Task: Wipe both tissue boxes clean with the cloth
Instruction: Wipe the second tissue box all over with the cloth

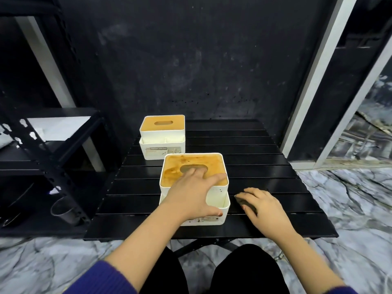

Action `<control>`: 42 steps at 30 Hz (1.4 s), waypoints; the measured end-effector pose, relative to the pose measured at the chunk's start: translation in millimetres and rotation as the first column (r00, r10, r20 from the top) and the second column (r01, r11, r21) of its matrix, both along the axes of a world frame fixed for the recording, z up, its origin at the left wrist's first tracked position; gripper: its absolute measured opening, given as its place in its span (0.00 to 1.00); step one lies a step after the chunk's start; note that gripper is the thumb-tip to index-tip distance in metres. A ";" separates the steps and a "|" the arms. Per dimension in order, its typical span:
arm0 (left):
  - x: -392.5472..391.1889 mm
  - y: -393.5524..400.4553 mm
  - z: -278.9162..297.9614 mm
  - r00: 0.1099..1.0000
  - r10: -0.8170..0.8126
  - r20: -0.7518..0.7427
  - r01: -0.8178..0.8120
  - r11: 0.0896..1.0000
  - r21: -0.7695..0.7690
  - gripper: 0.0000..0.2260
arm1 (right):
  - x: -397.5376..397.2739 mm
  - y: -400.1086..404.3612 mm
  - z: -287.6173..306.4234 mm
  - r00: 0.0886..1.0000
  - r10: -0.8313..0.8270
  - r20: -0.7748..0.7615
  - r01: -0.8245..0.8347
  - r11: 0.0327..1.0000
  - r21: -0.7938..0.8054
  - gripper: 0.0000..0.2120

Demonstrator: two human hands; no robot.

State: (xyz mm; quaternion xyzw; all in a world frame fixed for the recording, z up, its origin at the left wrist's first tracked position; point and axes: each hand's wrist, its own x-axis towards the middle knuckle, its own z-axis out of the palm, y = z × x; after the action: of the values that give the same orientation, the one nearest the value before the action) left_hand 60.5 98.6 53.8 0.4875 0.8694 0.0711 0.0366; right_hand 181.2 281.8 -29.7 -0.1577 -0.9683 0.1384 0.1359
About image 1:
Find person's right hand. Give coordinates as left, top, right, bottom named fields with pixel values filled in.
left=234, top=187, right=299, bottom=241

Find person's left hand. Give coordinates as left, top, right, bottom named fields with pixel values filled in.
left=159, top=167, right=228, bottom=225

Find grey cleaning cloth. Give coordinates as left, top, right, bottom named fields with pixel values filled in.
left=234, top=192, right=258, bottom=215

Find person's right forearm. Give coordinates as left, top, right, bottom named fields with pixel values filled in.
left=274, top=232, right=347, bottom=293

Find person's left forearm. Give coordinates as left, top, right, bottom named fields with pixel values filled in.
left=104, top=205, right=184, bottom=291

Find person's black trousers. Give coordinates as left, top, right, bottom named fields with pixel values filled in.
left=139, top=244, right=290, bottom=294

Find person's purple sweater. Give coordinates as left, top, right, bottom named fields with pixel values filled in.
left=62, top=260, right=359, bottom=294

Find grey metal cup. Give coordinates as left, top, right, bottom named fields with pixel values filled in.
left=50, top=197, right=82, bottom=226

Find black metal shelf rack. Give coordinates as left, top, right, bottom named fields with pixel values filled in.
left=0, top=0, right=108, bottom=236

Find white board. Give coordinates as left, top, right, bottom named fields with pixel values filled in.
left=27, top=116, right=92, bottom=142

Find black table leg frame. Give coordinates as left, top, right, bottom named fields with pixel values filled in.
left=173, top=238, right=239, bottom=258

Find white door frame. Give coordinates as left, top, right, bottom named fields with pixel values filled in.
left=280, top=0, right=392, bottom=170

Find white frame post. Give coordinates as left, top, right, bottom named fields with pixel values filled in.
left=15, top=16, right=106, bottom=172

